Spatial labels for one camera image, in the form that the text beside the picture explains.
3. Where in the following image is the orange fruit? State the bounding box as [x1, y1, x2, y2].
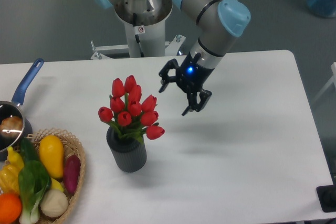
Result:
[1, 193, 22, 223]

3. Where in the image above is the purple eggplant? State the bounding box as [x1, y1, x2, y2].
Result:
[63, 155, 81, 194]

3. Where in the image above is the white furniture frame right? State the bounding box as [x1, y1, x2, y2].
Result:
[313, 62, 335, 103]

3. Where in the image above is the blue handled saucepan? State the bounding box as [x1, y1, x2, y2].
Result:
[1, 58, 44, 162]

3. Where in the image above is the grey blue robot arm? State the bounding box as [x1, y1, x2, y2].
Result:
[94, 0, 251, 112]

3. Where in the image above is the beige garlic bulb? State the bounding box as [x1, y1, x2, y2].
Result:
[40, 189, 68, 218]

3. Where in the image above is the red tulip bouquet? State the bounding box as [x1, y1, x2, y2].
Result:
[98, 75, 165, 143]

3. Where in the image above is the woven wicker basket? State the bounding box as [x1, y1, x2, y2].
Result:
[0, 127, 87, 224]

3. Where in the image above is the dark grey ribbed vase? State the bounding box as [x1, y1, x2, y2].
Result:
[106, 127, 147, 173]

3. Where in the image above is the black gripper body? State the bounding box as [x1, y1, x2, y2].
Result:
[176, 54, 214, 93]

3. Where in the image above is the yellow squash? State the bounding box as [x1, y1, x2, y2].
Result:
[39, 135, 64, 179]

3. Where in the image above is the green bok choy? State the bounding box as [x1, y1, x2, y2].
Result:
[18, 138, 51, 223]

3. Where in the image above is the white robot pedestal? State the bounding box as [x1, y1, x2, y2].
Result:
[91, 0, 186, 60]

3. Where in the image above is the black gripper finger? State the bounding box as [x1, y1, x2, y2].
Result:
[182, 89, 212, 116]
[159, 59, 179, 93]

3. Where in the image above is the black device at edge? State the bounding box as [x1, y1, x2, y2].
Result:
[316, 185, 335, 212]

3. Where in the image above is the yellow bell pepper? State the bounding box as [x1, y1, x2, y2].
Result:
[1, 164, 20, 195]

